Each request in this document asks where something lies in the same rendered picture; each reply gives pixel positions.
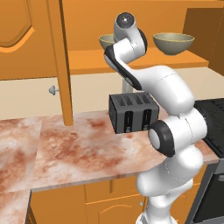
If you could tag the orange panelled cupboard door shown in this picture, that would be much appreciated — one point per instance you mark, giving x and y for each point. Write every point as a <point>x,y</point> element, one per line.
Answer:
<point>23,38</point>

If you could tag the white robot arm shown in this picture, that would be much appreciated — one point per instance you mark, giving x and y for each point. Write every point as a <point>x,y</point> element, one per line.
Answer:
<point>175,93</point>

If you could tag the black four-slot toaster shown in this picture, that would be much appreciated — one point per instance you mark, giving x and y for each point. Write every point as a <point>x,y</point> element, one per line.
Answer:
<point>133,116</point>

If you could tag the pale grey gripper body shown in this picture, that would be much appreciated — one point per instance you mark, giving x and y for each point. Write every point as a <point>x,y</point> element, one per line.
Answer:
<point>127,86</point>

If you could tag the grey round door knob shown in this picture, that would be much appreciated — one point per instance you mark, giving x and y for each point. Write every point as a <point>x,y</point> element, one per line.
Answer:
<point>52,90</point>

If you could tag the small grey cupboard knob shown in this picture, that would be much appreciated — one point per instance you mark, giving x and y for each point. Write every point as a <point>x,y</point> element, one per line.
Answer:
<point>141,203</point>

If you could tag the orange drawer front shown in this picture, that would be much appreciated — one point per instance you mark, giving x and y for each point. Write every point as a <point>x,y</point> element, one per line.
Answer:
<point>110,188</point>

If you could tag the grey-green bowl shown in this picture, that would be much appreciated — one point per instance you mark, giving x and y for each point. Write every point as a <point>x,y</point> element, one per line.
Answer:
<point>173,43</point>
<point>106,41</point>

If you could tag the plain orange base cupboard door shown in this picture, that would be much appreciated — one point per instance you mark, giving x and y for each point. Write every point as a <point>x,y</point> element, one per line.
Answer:
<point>58,205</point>

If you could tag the orange wall cupboard shelf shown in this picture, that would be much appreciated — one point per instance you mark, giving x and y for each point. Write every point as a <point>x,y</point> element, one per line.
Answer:
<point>87,59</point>

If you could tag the grey oven with dark door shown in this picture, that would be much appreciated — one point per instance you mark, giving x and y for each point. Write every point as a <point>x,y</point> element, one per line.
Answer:
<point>209,195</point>

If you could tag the orange arched base cupboard door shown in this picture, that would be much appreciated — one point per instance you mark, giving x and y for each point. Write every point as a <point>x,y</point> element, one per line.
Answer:
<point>116,211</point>

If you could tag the black hob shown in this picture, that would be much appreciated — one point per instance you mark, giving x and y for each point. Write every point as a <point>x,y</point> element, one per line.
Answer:
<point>215,122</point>

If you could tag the orange cupboard door with knob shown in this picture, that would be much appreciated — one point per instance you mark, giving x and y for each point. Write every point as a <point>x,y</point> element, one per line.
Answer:
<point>62,64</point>

